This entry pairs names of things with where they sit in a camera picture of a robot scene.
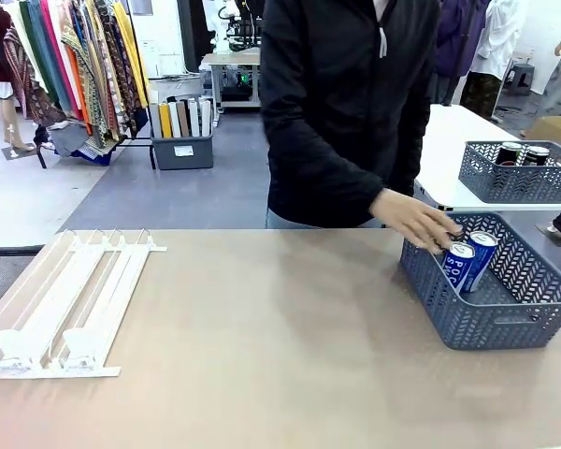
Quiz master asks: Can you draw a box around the person's right hand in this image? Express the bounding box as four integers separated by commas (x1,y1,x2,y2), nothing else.
368,186,465,256

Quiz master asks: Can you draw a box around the blue Pocari Sweat can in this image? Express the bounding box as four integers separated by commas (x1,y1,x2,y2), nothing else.
441,241,480,297
461,231,501,294

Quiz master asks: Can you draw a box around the grey plastic lattice basket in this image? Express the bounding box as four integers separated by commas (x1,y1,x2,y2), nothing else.
457,139,561,205
399,210,561,352

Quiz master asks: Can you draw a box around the person's right forearm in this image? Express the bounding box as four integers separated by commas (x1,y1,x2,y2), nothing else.
266,149,390,226

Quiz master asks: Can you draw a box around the white can dispenser rack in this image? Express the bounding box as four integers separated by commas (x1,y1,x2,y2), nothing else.
0,227,168,380

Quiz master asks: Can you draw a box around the white side table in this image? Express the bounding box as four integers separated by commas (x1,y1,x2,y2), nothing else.
413,103,561,213

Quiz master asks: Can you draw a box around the person in black jacket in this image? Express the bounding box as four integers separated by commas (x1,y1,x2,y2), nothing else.
259,0,443,230

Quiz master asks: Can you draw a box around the brown cardboard box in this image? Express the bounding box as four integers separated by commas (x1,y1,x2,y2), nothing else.
525,115,561,153

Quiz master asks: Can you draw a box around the grey plastic stool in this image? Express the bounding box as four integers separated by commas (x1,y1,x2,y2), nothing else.
504,63,537,97

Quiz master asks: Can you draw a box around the mannequin in purple coat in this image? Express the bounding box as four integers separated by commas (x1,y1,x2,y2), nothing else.
430,0,479,107

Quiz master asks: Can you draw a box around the mannequin in white coat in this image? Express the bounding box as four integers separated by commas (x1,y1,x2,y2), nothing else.
462,0,530,119

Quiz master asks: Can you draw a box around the metal robot cart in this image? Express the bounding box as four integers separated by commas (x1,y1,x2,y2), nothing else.
199,51,264,114

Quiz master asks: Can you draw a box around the white fabric roll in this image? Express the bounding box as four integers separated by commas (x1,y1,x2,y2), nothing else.
199,97,213,138
167,100,182,139
187,98,202,138

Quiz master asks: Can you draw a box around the grey storage bin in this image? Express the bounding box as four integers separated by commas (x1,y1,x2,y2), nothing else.
150,135,215,171

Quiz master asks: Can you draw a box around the brown fabric roll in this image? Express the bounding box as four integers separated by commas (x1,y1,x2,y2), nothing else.
176,100,191,138

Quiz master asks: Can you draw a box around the yellow fabric roll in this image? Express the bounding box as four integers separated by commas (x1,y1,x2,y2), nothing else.
159,103,173,139

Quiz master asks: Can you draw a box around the grey fabric roll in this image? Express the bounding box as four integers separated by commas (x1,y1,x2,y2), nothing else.
148,102,163,139

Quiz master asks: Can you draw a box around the white partition board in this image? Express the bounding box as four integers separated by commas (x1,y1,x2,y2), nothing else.
130,0,189,80

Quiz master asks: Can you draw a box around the pile of folded fabrics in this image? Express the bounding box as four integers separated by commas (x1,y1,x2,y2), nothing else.
33,120,122,167

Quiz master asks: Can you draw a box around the rack of colourful garments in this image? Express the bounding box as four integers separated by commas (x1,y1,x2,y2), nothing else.
2,0,151,155

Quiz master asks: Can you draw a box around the dark floor mat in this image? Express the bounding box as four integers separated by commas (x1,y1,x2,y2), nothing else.
0,245,46,325

